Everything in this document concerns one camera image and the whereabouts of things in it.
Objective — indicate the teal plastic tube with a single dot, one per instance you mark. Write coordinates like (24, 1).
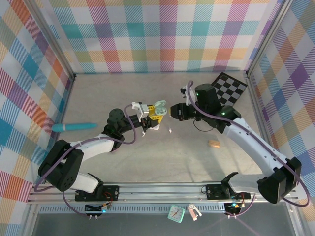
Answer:
(73, 126)

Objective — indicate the small wooden block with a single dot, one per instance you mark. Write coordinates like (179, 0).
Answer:
(214, 143)

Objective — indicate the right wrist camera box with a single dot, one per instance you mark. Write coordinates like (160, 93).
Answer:
(187, 98)

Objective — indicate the pink white clip tool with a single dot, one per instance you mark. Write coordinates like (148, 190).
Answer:
(192, 207)

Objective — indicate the black grey chessboard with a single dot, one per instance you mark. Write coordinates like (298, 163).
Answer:
(233, 88)

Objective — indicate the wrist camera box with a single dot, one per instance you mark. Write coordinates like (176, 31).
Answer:
(144, 109)
(187, 98)

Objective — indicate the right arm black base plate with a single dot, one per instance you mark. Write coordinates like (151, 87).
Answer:
(214, 191)

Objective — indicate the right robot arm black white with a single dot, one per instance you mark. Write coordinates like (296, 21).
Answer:
(246, 140)

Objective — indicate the aluminium frame post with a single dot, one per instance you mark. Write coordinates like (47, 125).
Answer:
(53, 37)
(267, 37)

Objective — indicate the aluminium extrusion rail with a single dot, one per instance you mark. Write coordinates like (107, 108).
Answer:
(160, 194)

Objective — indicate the teal square alarm clock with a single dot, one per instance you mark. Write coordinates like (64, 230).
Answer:
(176, 213)

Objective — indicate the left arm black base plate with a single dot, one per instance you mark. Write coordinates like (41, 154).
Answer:
(108, 193)

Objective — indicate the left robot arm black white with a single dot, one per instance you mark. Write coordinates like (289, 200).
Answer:
(61, 167)

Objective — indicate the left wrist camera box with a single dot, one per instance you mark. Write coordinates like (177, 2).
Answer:
(144, 109)

